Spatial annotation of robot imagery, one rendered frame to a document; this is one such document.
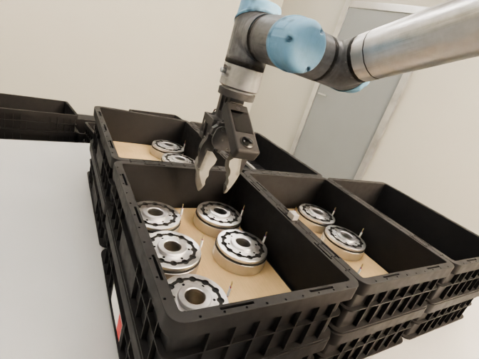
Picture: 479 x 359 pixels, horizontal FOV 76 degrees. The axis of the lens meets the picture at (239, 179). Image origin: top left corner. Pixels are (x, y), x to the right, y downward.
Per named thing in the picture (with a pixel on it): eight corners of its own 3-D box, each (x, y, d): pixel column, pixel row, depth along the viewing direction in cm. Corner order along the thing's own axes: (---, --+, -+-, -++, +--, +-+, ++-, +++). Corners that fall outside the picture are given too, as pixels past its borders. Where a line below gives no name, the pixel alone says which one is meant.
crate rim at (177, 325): (357, 298, 47) (364, 285, 46) (165, 343, 31) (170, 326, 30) (238, 178, 77) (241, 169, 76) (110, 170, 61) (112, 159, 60)
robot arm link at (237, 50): (257, -8, 47) (232, -7, 54) (237, 65, 51) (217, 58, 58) (295, 10, 52) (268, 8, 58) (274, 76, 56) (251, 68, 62)
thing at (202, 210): (247, 229, 66) (249, 226, 66) (204, 227, 62) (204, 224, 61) (231, 204, 74) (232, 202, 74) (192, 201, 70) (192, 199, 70)
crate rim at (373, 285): (452, 276, 63) (457, 266, 62) (357, 298, 47) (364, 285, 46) (322, 184, 93) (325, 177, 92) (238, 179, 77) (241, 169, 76)
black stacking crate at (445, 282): (485, 290, 82) (511, 256, 78) (428, 309, 66) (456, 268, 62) (369, 211, 113) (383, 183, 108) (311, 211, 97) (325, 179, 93)
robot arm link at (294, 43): (352, 35, 46) (306, 29, 54) (297, 6, 40) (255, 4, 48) (331, 87, 48) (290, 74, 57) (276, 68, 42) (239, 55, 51)
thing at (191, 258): (209, 267, 51) (210, 264, 51) (149, 275, 45) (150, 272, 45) (187, 231, 59) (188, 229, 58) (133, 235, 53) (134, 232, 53)
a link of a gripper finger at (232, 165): (229, 181, 71) (232, 144, 67) (239, 194, 66) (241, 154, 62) (216, 182, 70) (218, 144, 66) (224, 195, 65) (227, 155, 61)
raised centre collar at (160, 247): (190, 256, 51) (191, 253, 51) (162, 259, 49) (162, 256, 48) (180, 238, 55) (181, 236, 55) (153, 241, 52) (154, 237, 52)
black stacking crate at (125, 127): (227, 211, 81) (239, 172, 77) (105, 211, 65) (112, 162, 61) (180, 152, 111) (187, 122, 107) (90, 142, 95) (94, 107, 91)
